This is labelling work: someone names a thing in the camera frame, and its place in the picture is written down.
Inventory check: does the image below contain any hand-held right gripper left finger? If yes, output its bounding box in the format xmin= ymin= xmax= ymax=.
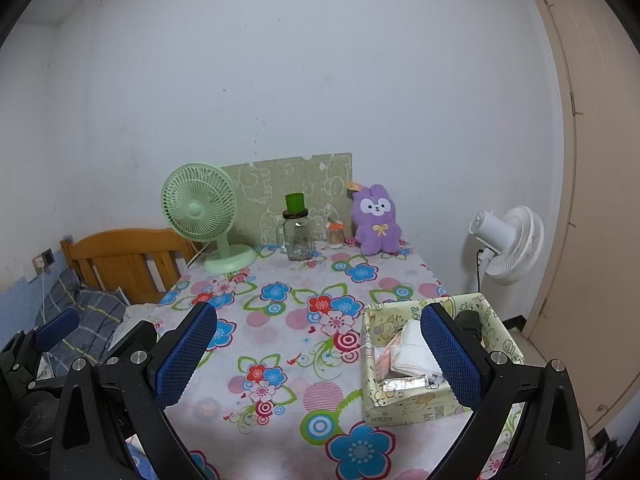
xmin=48 ymin=301 xmax=219 ymax=480

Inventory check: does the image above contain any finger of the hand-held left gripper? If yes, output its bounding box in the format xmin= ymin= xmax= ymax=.
xmin=0 ymin=308 xmax=81 ymax=371
xmin=97 ymin=319 xmax=158 ymax=366

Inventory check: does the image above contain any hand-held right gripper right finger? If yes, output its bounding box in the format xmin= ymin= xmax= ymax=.
xmin=419 ymin=302 xmax=586 ymax=480

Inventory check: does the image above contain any black plastic bag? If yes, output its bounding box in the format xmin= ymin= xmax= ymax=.
xmin=452 ymin=310 xmax=483 ymax=348

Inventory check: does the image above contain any white tissue pack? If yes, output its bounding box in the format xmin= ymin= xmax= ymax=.
xmin=390 ymin=319 xmax=443 ymax=378

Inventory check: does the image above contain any white foil packet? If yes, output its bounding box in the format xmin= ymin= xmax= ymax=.
xmin=380 ymin=375 xmax=443 ymax=393

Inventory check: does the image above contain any yellow patterned storage box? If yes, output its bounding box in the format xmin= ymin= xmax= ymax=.
xmin=361 ymin=292 xmax=525 ymax=428

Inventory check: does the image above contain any pink packet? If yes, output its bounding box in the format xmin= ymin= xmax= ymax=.
xmin=374 ymin=345 xmax=401 ymax=378

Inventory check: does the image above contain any grey plaid pillow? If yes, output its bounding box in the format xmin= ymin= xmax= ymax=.
xmin=36 ymin=267 xmax=128 ymax=378

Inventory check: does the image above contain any wooden bed headboard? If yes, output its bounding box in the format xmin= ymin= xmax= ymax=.
xmin=60 ymin=227 xmax=198 ymax=306

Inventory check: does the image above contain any floral tablecloth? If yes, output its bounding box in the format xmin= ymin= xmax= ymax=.
xmin=125 ymin=242 xmax=531 ymax=480

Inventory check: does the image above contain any white standing fan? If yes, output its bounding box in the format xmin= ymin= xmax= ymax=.
xmin=469 ymin=205 xmax=545 ymax=286

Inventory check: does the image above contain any green desk fan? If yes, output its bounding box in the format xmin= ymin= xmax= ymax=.
xmin=161 ymin=162 xmax=258 ymax=275

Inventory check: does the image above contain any purple plush bunny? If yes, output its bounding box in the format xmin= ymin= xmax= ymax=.
xmin=346 ymin=182 xmax=403 ymax=255

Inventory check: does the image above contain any glass jar with green lid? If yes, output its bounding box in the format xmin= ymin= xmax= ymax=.
xmin=275 ymin=193 xmax=315 ymax=261

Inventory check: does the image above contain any toothpick jar with orange lid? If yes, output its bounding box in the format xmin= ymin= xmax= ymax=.
xmin=326 ymin=216 xmax=346 ymax=250

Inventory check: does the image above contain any green patterned board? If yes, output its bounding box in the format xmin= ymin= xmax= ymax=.
xmin=221 ymin=152 xmax=353 ymax=246

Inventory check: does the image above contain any beige door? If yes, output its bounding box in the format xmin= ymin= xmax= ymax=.
xmin=520 ymin=0 xmax=640 ymax=436

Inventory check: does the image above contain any white charging cable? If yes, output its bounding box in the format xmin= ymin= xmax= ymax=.
xmin=39 ymin=266 xmax=51 ymax=326

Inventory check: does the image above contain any black fan cable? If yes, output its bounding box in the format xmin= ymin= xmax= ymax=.
xmin=474 ymin=247 xmax=493 ymax=293

